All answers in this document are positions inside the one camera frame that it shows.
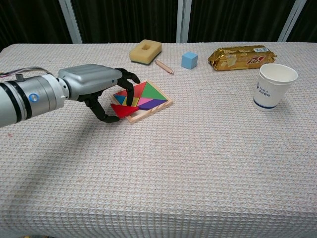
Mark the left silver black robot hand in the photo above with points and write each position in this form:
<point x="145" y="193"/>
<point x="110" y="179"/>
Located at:
<point x="89" y="79"/>

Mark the red triangle piece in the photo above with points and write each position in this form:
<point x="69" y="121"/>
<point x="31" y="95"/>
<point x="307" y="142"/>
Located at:
<point x="122" y="111"/>

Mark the small blue tangram triangle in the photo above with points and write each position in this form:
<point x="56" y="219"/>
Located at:
<point x="120" y="99"/>

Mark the large red tangram triangle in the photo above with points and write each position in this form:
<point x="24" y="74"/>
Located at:
<point x="138" y="90"/>

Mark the yellow tangram piece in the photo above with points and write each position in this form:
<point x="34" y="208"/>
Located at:
<point x="135" y="101"/>

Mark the small pink tangram triangle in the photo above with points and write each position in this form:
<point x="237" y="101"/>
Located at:
<point x="143" y="101"/>

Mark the large green tangram triangle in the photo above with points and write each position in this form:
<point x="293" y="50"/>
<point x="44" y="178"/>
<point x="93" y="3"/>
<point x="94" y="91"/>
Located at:
<point x="151" y="93"/>

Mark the purple wooden parallelogram puzzle piece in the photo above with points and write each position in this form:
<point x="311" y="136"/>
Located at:
<point x="151" y="104"/>

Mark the colourful tangram puzzle tray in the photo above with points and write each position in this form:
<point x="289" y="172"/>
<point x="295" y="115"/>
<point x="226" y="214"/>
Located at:
<point x="158" y="107"/>

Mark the yellow sponge with hole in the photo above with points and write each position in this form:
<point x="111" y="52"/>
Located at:
<point x="138" y="54"/>

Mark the dark pleated curtain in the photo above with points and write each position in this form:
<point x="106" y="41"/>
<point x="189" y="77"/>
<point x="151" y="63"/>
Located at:
<point x="237" y="19"/>
<point x="29" y="22"/>
<point x="309" y="24"/>
<point x="126" y="19"/>

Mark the light blue cube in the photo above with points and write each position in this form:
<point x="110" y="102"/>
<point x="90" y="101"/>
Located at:
<point x="188" y="60"/>

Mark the beige woven tablecloth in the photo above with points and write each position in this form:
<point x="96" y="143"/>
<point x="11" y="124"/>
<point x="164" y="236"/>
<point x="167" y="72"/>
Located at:
<point x="173" y="161"/>

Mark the gold foil snack package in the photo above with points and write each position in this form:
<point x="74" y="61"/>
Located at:
<point x="237" y="58"/>

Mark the white paper cup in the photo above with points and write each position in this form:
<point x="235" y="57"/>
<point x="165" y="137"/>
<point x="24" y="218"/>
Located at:
<point x="270" y="94"/>

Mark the grey metal frame post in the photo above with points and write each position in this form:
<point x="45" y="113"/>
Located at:
<point x="70" y="22"/>
<point x="292" y="21"/>
<point x="183" y="21"/>

